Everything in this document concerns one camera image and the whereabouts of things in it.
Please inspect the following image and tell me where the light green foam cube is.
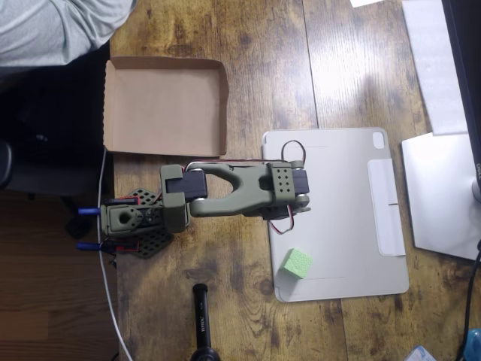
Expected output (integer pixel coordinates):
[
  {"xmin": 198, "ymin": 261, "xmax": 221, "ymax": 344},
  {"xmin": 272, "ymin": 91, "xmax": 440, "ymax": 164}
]
[{"xmin": 281, "ymin": 247, "xmax": 314, "ymax": 280}]

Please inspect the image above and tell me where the brown cardboard tray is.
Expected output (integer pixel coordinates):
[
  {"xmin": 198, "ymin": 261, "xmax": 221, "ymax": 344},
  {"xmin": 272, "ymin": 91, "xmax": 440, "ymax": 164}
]
[{"xmin": 102, "ymin": 56, "xmax": 231, "ymax": 158}]

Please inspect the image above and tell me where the beige tablet case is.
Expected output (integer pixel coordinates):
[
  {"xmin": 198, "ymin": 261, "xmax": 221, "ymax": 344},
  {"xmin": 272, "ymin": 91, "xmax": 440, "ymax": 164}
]
[{"xmin": 261, "ymin": 127, "xmax": 410, "ymax": 303}]

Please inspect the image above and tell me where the silver monitor stand base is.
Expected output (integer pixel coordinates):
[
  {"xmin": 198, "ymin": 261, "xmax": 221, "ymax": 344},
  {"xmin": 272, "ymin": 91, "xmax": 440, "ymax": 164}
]
[{"xmin": 400, "ymin": 132, "xmax": 481, "ymax": 262}]

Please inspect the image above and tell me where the light blue packet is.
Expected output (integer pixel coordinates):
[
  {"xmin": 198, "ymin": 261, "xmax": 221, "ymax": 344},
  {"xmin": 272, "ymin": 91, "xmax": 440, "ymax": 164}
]
[{"xmin": 405, "ymin": 345, "xmax": 439, "ymax": 361}]

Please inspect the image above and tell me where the white foam strip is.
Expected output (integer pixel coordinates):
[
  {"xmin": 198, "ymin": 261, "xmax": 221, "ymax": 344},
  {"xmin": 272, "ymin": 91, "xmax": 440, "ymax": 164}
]
[{"xmin": 401, "ymin": 0, "xmax": 470, "ymax": 136}]

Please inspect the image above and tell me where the blue round object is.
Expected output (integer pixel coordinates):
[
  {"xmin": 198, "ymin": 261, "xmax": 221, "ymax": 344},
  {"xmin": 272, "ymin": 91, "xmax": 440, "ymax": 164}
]
[{"xmin": 464, "ymin": 327, "xmax": 481, "ymax": 358}]

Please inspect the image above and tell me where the black computer monitor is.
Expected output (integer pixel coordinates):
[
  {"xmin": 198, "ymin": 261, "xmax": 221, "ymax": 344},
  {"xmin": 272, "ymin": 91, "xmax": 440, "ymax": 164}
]
[{"xmin": 441, "ymin": 0, "xmax": 481, "ymax": 189}]

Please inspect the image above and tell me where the black chair armrest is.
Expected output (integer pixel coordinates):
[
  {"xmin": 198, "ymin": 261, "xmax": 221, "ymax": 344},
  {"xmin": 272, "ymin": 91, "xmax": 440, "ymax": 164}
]
[{"xmin": 0, "ymin": 141, "xmax": 14, "ymax": 189}]

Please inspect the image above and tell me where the grey shirt of person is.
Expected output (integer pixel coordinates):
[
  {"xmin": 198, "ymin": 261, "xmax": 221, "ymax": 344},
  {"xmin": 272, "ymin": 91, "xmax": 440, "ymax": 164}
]
[{"xmin": 0, "ymin": 0, "xmax": 138, "ymax": 68}]

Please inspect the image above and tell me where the red and black servo wire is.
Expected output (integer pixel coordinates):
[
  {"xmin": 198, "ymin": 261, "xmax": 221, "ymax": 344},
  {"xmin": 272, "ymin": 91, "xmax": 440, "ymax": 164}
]
[{"xmin": 183, "ymin": 140, "xmax": 307, "ymax": 236}]

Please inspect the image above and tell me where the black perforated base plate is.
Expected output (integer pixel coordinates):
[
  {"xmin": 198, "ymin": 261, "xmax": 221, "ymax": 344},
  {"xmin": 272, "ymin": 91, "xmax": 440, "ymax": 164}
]
[{"xmin": 112, "ymin": 187, "xmax": 174, "ymax": 260}]

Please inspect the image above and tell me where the black camera stand pole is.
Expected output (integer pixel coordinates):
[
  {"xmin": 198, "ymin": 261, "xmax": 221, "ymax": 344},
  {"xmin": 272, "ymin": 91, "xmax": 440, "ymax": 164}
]
[{"xmin": 189, "ymin": 284, "xmax": 222, "ymax": 361}]

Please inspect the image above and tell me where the white cable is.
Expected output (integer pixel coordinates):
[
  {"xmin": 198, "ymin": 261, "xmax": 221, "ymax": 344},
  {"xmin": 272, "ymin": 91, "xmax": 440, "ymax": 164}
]
[{"xmin": 96, "ymin": 148, "xmax": 133, "ymax": 361}]

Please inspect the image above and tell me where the black cable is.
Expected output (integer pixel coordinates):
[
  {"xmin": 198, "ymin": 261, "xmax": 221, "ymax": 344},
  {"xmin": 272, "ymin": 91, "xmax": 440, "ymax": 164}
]
[{"xmin": 452, "ymin": 240, "xmax": 481, "ymax": 361}]

